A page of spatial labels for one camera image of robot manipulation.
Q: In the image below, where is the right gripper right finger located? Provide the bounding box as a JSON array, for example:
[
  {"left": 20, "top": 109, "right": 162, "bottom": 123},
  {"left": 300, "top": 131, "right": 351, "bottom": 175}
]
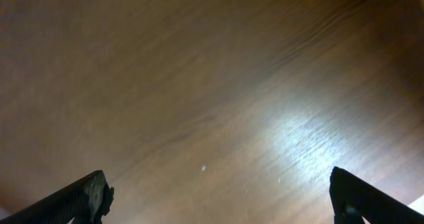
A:
[{"left": 329, "top": 166, "right": 423, "bottom": 224}]

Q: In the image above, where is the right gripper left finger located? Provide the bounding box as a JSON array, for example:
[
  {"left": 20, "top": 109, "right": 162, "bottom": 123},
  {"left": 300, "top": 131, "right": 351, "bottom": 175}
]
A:
[{"left": 1, "top": 170, "right": 114, "bottom": 224}]

